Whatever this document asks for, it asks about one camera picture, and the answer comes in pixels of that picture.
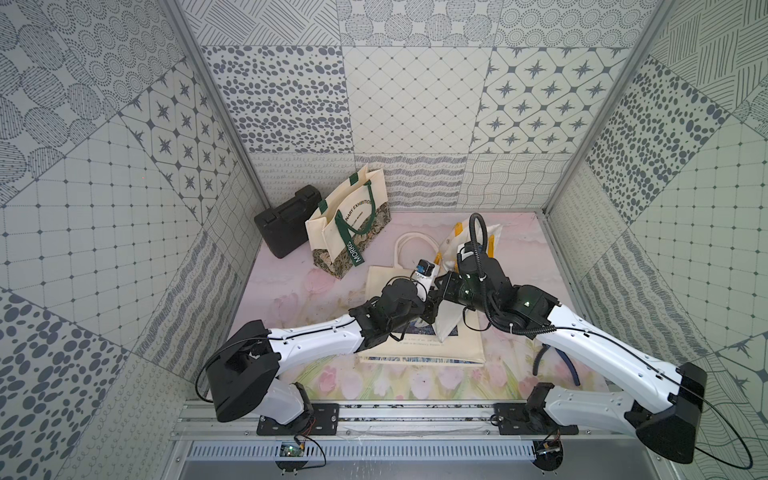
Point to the right circuit board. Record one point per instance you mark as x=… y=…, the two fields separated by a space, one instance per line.
x=548 y=455

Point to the circuit board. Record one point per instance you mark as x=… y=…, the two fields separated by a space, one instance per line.
x=548 y=455
x=291 y=457

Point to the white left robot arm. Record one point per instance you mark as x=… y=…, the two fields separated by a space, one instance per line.
x=243 y=374

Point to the starry night canvas tote bag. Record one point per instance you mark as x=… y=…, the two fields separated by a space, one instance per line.
x=421 y=346

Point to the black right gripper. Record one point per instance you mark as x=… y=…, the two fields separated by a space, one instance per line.
x=446 y=291

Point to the pink floral table mat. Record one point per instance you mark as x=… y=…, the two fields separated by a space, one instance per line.
x=292 y=292

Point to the left circuit board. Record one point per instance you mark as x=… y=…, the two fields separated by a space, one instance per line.
x=291 y=457

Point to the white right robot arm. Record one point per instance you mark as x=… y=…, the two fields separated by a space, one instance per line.
x=659 y=403

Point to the yellow handled white bag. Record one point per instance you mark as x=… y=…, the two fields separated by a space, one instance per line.
x=470 y=236

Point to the black plastic tool case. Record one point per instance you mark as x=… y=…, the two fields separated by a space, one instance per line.
x=283 y=227

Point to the aluminium mounting rail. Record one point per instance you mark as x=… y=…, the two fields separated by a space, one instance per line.
x=365 y=419

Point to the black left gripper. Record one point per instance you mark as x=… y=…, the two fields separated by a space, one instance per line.
x=414 y=294

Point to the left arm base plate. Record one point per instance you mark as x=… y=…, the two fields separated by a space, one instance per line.
x=322 y=420

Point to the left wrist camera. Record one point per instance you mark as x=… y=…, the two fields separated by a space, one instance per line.
x=423 y=276

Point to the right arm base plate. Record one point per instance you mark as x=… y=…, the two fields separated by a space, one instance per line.
x=516 y=419

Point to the green handled exhibition tote bag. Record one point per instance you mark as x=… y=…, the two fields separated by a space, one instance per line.
x=347 y=221

